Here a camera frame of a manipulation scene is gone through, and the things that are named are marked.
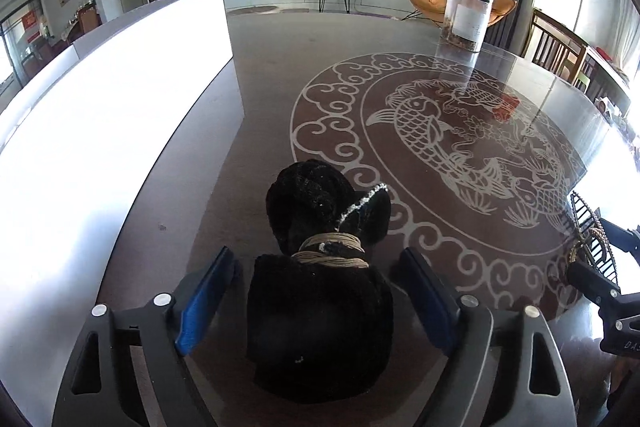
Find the black white woven hair band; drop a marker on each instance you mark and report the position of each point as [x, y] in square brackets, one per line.
[592, 245]

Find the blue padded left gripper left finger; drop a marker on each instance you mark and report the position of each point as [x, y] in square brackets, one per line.
[197, 298]

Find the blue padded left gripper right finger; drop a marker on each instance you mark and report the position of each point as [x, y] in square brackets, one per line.
[434, 302]

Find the wooden dining chair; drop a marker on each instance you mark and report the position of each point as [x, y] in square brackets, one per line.
[553, 47]

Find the clear plastic jar black lid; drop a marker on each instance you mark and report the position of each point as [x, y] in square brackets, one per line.
[465, 23]

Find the black beanie hat bundle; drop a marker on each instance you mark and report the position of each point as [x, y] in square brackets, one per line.
[320, 316]

